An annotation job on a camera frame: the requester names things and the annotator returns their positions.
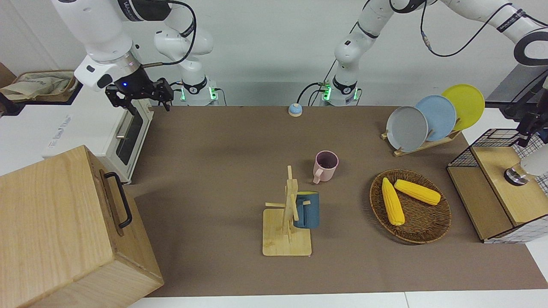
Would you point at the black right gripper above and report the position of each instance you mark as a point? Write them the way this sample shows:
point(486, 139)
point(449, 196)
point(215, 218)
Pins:
point(137, 85)

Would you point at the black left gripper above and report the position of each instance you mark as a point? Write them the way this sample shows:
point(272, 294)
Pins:
point(537, 117)

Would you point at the white bottle with metal base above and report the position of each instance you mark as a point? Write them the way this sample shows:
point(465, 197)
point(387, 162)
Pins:
point(535, 162)

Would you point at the pink ceramic mug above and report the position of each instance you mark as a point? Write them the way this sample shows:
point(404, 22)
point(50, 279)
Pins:
point(326, 169)

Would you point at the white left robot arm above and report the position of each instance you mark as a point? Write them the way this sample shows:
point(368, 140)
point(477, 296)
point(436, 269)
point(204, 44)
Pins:
point(349, 51)

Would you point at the dark grey slanted beam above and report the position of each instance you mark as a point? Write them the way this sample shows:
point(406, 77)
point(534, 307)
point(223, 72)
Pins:
point(505, 81)

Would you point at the yellow plate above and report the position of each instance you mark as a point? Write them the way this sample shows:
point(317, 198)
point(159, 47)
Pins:
point(469, 102)

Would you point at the white toaster oven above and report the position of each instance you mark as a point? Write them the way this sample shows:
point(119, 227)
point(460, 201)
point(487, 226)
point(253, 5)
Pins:
point(85, 124)

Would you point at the light blue plate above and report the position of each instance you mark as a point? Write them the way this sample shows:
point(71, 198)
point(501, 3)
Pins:
point(441, 113)

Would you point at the wooden plate rack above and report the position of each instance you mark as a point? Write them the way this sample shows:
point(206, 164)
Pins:
point(421, 146)

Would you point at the beige cloth bag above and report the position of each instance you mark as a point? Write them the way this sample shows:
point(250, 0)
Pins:
point(38, 85)

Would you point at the grey plate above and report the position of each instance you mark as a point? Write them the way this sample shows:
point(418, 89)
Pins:
point(406, 128)

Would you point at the yellow corn cob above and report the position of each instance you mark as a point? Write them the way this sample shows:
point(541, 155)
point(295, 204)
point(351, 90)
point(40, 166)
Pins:
point(391, 201)
point(417, 192)

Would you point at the round brown wicker basket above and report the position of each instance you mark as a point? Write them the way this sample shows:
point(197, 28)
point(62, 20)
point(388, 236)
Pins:
point(424, 218)

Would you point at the small blue round bell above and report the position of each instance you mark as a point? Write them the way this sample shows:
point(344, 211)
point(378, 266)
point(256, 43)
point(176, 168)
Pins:
point(295, 110)

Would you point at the wooden cabinet box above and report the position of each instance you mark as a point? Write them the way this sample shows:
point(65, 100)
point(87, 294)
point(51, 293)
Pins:
point(51, 231)

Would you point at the dark blue ceramic mug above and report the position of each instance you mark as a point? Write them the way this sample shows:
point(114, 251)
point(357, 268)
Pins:
point(309, 211)

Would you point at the wooden mug tree stand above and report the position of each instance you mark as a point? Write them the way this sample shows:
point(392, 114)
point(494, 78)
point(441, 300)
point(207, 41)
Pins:
point(284, 241)

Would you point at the brown table mat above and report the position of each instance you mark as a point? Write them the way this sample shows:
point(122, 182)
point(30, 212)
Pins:
point(342, 265)

